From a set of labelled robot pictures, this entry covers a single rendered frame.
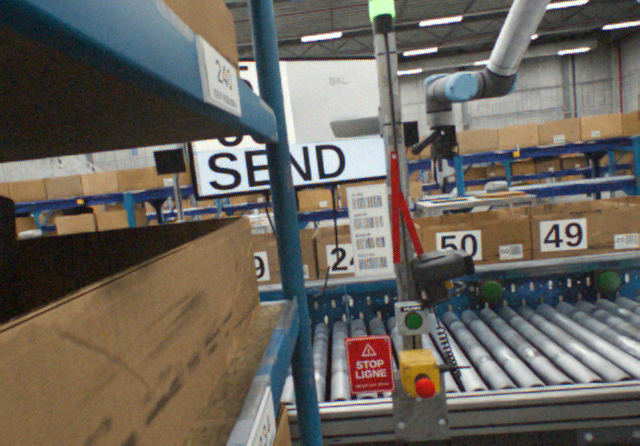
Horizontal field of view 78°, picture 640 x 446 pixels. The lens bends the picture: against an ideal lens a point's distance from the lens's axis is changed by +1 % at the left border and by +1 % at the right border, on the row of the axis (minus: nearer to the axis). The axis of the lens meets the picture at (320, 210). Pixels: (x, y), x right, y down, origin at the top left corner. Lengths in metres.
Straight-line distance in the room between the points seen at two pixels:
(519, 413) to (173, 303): 0.92
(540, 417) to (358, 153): 0.71
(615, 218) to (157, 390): 1.66
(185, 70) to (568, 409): 1.04
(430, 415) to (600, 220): 1.02
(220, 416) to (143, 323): 0.09
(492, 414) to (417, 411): 0.17
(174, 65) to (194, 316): 0.15
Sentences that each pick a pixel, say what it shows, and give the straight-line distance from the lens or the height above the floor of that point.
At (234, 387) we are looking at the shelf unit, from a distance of 0.29.
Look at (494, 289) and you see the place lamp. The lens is 1.51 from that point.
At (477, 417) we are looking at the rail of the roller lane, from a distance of 1.04.
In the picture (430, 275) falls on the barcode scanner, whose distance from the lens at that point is 0.82.
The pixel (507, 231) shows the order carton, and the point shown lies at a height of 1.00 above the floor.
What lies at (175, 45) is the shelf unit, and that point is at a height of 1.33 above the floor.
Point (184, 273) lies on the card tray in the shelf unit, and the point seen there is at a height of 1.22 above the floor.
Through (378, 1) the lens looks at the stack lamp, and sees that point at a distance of 0.91.
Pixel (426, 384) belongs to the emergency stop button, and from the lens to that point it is 0.85.
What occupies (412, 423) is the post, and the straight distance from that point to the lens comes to 1.01.
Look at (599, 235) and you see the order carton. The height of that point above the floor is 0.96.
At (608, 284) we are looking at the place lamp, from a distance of 1.68.
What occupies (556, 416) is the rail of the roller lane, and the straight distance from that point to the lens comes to 1.10.
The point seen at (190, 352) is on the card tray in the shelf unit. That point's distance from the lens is 0.25.
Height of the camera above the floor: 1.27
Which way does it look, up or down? 5 degrees down
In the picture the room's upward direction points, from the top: 6 degrees counter-clockwise
